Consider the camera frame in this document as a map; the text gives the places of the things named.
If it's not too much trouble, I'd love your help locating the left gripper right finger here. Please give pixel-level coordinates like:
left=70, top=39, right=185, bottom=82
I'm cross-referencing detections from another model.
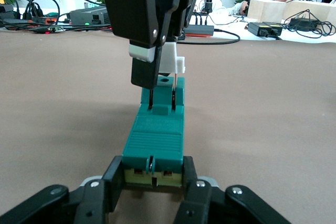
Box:
left=173, top=155, right=292, bottom=224

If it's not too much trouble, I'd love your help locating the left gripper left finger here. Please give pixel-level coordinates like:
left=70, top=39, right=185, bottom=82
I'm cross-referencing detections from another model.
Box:
left=0, top=155, right=124, bottom=224

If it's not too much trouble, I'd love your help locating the small grey hub box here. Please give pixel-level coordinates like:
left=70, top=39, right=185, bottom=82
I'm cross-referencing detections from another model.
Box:
left=184, top=24, right=215, bottom=37

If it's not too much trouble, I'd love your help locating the black device green display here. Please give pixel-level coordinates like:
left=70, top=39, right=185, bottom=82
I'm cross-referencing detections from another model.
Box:
left=69, top=5, right=111, bottom=27

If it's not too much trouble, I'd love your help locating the black adapter with yellow label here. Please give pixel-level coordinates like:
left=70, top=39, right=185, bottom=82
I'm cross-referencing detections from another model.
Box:
left=262, top=21, right=284, bottom=37
left=248, top=22, right=271, bottom=37

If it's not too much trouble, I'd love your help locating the small green circuit board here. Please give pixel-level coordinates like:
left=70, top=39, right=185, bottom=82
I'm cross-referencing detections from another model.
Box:
left=36, top=25, right=66, bottom=34

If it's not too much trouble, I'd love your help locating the black power brick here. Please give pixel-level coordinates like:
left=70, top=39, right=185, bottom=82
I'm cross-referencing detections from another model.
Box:
left=290, top=17, right=320, bottom=32

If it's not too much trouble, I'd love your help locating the tangled black power cable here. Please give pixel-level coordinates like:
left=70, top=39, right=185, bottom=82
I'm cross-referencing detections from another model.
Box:
left=282, top=8, right=336, bottom=38

